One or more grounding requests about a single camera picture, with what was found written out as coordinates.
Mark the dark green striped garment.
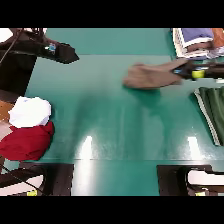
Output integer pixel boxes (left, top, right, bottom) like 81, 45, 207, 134
193, 85, 224, 147

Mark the orange garment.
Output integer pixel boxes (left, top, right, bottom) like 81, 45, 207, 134
211, 27, 224, 50

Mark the black cable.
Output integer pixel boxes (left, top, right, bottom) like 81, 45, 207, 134
0, 28, 25, 65

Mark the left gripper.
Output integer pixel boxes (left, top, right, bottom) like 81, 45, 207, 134
53, 41, 81, 65

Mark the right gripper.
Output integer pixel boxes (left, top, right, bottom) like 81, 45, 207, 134
172, 60, 194, 81

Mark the white striped garment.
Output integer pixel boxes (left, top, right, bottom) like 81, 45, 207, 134
172, 27, 224, 61

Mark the blue garment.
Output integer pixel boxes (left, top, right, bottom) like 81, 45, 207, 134
181, 27, 215, 47

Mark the red garment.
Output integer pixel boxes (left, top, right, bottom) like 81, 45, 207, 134
0, 121, 56, 162

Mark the brown garment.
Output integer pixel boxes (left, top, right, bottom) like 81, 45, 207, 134
186, 41, 216, 54

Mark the tan garment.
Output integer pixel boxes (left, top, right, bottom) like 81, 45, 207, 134
122, 58, 190, 91

